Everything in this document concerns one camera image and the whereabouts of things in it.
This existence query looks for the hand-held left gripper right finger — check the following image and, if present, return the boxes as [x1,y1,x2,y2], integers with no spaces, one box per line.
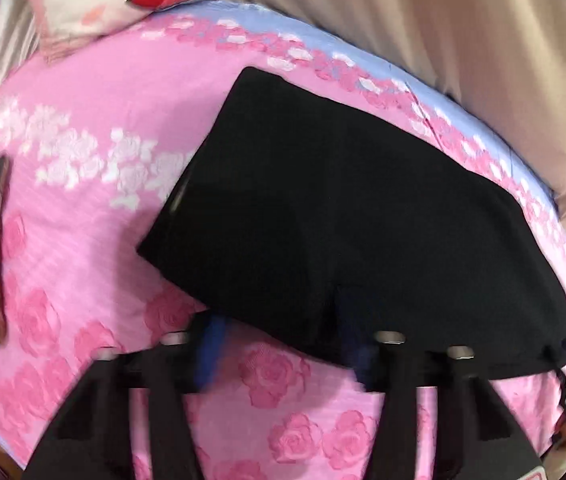
[340,327,546,480]

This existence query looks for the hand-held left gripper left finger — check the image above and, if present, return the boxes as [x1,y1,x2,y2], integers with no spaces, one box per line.
[23,315,230,480]

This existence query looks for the black pants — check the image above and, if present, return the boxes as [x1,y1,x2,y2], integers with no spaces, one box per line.
[135,66,566,382]

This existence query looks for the pink floral bed sheet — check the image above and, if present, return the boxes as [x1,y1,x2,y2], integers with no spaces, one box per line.
[0,0,566,480]

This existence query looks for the beige cloth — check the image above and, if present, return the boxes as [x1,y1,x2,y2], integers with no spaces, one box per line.
[223,0,566,201]

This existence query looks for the cartoon face pillow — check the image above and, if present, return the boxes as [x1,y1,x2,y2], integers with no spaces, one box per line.
[15,0,236,63]

